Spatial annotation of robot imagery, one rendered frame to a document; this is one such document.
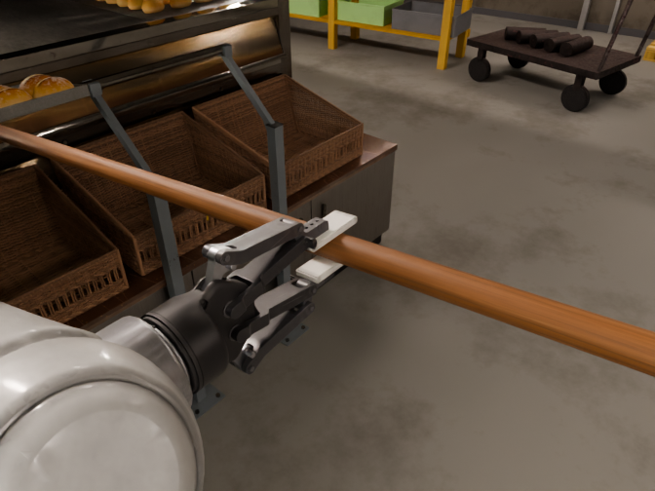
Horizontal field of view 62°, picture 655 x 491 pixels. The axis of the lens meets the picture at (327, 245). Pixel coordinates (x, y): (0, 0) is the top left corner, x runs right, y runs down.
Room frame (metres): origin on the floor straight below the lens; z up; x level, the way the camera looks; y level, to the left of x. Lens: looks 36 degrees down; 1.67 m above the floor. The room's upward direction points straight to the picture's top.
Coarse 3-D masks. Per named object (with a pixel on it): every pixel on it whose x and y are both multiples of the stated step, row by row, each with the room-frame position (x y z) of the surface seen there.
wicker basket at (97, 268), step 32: (0, 192) 1.50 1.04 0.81; (32, 192) 1.56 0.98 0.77; (0, 224) 1.45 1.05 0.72; (32, 224) 1.51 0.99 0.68; (64, 224) 1.54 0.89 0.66; (0, 256) 1.41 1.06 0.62; (32, 256) 1.45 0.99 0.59; (64, 256) 1.45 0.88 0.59; (96, 256) 1.40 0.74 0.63; (0, 288) 1.28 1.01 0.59; (32, 288) 1.11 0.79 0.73; (64, 288) 1.29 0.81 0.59; (96, 288) 1.23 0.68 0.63; (64, 320) 1.14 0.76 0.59
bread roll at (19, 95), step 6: (0, 90) 1.20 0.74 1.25; (6, 90) 1.19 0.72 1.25; (12, 90) 1.20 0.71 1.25; (18, 90) 1.21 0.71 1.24; (0, 96) 1.17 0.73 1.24; (6, 96) 1.18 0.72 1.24; (12, 96) 1.18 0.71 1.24; (18, 96) 1.19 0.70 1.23; (24, 96) 1.20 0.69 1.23; (30, 96) 1.22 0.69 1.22; (0, 102) 1.16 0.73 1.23; (6, 102) 1.17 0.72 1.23; (12, 102) 1.17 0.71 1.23; (18, 102) 1.18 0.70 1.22
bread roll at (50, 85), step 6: (48, 78) 1.27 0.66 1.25; (54, 78) 1.27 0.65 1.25; (60, 78) 1.29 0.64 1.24; (42, 84) 1.25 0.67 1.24; (48, 84) 1.25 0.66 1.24; (54, 84) 1.26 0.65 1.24; (60, 84) 1.27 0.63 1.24; (66, 84) 1.28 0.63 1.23; (36, 90) 1.24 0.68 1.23; (42, 90) 1.24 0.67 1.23; (48, 90) 1.24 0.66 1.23; (54, 90) 1.25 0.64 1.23; (60, 90) 1.26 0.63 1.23; (36, 96) 1.23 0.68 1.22
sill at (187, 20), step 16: (256, 0) 2.49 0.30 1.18; (272, 0) 2.52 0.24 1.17; (176, 16) 2.21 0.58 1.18; (192, 16) 2.21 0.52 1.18; (208, 16) 2.25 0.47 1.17; (224, 16) 2.32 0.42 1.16; (240, 16) 2.38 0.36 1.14; (112, 32) 1.96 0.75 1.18; (128, 32) 1.98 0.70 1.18; (144, 32) 2.03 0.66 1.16; (160, 32) 2.08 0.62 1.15; (32, 48) 1.77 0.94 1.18; (48, 48) 1.77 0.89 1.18; (64, 48) 1.80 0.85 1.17; (80, 48) 1.84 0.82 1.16; (96, 48) 1.88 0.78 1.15; (0, 64) 1.64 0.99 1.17; (16, 64) 1.68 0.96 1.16; (32, 64) 1.71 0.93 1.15
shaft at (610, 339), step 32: (0, 128) 0.97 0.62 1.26; (64, 160) 0.79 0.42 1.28; (96, 160) 0.74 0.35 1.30; (160, 192) 0.62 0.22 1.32; (192, 192) 0.59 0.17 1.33; (256, 224) 0.50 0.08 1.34; (352, 256) 0.42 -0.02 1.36; (384, 256) 0.40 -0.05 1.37; (416, 256) 0.40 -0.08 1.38; (416, 288) 0.37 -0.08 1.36; (448, 288) 0.35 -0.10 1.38; (480, 288) 0.34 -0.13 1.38; (512, 288) 0.34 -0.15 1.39; (512, 320) 0.31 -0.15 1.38; (544, 320) 0.30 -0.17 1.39; (576, 320) 0.29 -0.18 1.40; (608, 320) 0.29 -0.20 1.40; (608, 352) 0.27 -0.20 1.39; (640, 352) 0.26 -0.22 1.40
